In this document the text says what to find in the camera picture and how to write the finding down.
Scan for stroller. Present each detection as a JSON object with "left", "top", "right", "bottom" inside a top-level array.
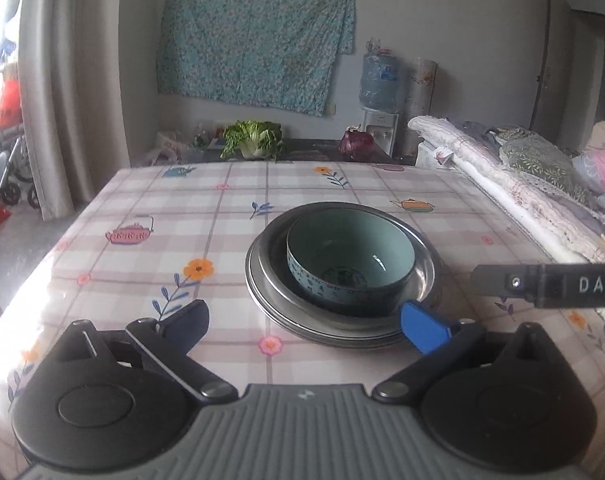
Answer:
[{"left": 0, "top": 125, "right": 40, "bottom": 208}]

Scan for grey folded cloth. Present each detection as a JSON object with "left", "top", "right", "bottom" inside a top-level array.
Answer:
[{"left": 463, "top": 120, "right": 508, "bottom": 142}]

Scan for white folded quilt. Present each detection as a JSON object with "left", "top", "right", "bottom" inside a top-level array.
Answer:
[{"left": 407, "top": 115, "right": 605, "bottom": 263}]

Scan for shallow steel plate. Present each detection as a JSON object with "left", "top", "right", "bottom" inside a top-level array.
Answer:
[{"left": 247, "top": 202, "right": 439, "bottom": 341}]

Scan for orange hanging bag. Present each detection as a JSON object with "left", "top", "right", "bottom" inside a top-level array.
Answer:
[{"left": 0, "top": 67, "right": 23, "bottom": 130}]

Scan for white printed plastic bag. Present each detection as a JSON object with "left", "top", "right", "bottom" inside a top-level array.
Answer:
[{"left": 155, "top": 130, "right": 193, "bottom": 163}]

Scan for napa cabbage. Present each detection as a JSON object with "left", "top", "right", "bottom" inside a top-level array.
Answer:
[{"left": 220, "top": 120, "right": 286, "bottom": 161}]

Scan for clear plastic bags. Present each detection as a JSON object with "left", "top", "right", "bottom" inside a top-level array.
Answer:
[{"left": 190, "top": 122, "right": 218, "bottom": 151}]

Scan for rolled patterned mat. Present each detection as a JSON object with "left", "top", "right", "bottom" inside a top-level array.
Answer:
[{"left": 404, "top": 57, "right": 439, "bottom": 158}]

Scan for green floral pillow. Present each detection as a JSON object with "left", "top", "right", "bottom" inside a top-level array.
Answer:
[{"left": 497, "top": 130, "right": 598, "bottom": 211}]

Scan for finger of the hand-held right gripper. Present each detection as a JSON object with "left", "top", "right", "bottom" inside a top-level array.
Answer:
[{"left": 470, "top": 261, "right": 536, "bottom": 306}]

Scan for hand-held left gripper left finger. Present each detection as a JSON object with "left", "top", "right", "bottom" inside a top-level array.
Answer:
[{"left": 57, "top": 299, "right": 239, "bottom": 403}]

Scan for green ceramic bowl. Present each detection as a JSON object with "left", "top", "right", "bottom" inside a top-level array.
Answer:
[{"left": 286, "top": 206, "right": 416, "bottom": 313}]

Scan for teal floral wall cloth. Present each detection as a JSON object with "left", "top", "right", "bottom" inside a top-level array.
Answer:
[{"left": 156, "top": 0, "right": 357, "bottom": 117}]

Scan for beige curtain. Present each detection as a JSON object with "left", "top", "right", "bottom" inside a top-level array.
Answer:
[{"left": 17, "top": 0, "right": 133, "bottom": 221}]

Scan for white printed storage box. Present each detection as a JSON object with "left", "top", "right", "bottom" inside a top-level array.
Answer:
[{"left": 415, "top": 141, "right": 456, "bottom": 168}]

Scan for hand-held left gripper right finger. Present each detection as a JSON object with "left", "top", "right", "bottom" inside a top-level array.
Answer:
[{"left": 373, "top": 300, "right": 558, "bottom": 405}]

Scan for red onion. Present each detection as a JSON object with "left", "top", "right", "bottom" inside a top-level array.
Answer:
[{"left": 339, "top": 129, "right": 376, "bottom": 158}]

